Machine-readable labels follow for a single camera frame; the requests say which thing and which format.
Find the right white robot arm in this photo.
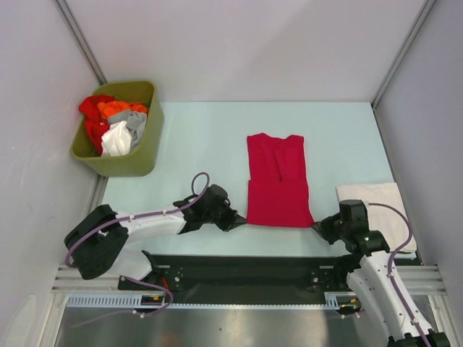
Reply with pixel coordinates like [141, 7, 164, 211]
[313, 200, 451, 346]

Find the left corner aluminium post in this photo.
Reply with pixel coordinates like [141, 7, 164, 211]
[52, 0, 108, 85]

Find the bright red t shirt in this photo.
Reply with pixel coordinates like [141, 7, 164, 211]
[79, 95, 115, 155]

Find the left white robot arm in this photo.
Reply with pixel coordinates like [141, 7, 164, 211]
[64, 184, 247, 289]

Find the corner aluminium post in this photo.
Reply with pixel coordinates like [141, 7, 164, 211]
[370, 0, 437, 111]
[52, 0, 108, 85]

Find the white t shirt in bin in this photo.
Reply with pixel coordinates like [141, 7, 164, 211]
[101, 121, 132, 157]

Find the grey t shirt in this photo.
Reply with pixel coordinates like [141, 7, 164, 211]
[108, 110, 148, 152]

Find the right corner aluminium post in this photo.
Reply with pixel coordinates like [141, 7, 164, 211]
[370, 0, 437, 111]

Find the white slotted cable duct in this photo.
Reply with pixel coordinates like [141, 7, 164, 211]
[66, 293, 362, 314]

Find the crimson red t shirt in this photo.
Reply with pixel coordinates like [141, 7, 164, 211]
[247, 133, 314, 228]

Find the orange t shirt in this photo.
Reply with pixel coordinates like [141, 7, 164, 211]
[97, 100, 148, 121]

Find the aluminium frame rail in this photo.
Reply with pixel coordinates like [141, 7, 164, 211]
[397, 265, 447, 296]
[51, 265, 119, 294]

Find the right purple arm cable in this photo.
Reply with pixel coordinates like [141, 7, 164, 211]
[339, 202, 441, 347]

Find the left aluminium frame rail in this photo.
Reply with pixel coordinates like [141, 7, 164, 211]
[51, 265, 119, 294]

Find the right aluminium frame rail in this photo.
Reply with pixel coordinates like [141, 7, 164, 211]
[397, 265, 447, 296]

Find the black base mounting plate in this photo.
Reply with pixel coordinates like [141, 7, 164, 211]
[118, 254, 349, 303]

